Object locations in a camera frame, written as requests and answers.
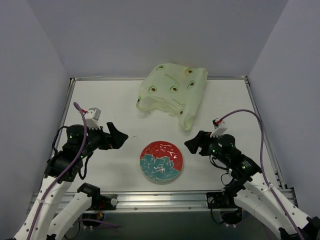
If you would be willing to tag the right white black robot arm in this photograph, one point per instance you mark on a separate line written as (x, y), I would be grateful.
(252, 192)

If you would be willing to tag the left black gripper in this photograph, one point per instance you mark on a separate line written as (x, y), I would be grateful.
(107, 140)

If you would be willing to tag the green avocado-print plastic bag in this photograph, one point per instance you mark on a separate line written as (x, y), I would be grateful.
(175, 89)

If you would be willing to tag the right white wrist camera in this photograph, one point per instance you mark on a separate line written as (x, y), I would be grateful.
(219, 128)

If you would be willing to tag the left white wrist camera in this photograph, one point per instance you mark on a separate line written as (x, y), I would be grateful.
(92, 118)

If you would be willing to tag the aluminium front rail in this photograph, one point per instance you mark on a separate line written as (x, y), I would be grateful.
(163, 201)

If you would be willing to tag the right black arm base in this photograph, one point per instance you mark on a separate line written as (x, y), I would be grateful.
(223, 210)

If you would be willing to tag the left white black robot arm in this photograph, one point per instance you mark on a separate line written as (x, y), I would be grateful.
(43, 222)

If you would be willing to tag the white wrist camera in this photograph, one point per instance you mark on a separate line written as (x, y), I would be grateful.
(219, 128)
(92, 118)

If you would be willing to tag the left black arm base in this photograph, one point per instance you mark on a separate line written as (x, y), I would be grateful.
(99, 203)

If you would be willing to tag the red and teal flower plate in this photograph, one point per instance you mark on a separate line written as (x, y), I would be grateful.
(161, 161)

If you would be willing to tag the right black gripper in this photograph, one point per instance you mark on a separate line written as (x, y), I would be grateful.
(203, 144)

